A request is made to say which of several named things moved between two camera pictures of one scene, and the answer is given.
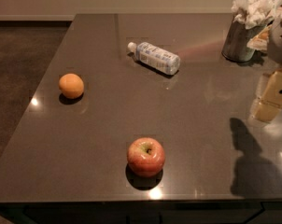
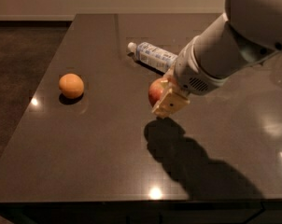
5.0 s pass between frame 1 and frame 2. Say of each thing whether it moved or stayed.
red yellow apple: moved
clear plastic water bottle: stayed
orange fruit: stayed
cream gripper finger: moved
